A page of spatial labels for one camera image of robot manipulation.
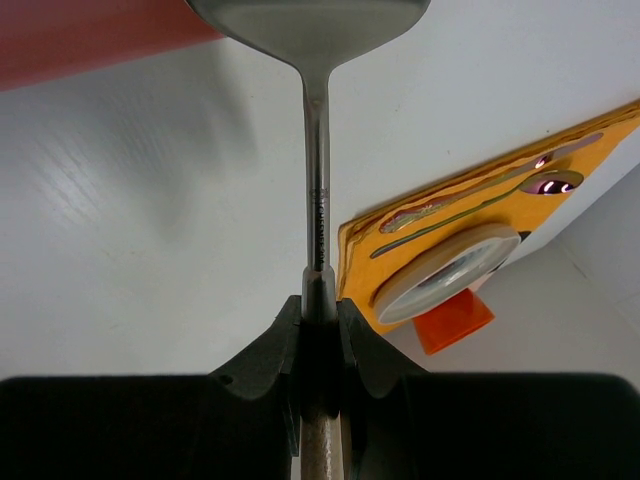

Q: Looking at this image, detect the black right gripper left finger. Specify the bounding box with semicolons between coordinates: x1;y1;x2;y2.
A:
209;295;301;457

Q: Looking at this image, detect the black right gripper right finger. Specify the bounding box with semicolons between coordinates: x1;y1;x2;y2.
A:
337;299;428;458

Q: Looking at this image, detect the steel cake server wooden handle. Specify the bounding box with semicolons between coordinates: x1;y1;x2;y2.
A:
189;1;429;479

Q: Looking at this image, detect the orange plastic cup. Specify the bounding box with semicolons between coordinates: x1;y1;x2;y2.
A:
413;289;495;355

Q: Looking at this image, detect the iridescent table knife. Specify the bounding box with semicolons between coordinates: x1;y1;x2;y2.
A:
378;131;606;235

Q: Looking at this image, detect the orange cloth placemat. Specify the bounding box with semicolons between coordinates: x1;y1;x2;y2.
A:
336;101;639;334

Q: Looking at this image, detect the iridescent spoon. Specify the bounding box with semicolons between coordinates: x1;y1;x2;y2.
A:
369;169;585;259

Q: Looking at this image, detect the pink plastic tray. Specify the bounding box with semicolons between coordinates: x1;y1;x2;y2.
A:
1;0;222;91

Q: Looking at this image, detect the white plate with handles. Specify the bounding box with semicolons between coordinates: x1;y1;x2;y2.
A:
373;223;521;326

